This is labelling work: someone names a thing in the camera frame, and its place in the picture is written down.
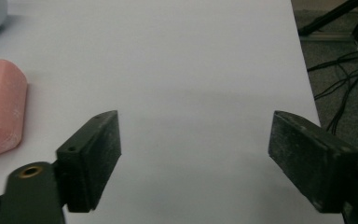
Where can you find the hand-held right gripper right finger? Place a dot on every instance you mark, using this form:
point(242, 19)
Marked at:
point(310, 161)

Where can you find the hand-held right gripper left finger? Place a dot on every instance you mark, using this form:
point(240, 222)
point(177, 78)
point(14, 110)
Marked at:
point(88, 161)

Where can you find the pink sponge block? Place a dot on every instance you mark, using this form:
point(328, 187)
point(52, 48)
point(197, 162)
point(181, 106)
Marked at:
point(0, 105)

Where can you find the black stand leg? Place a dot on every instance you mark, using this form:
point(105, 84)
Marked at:
point(329, 17)

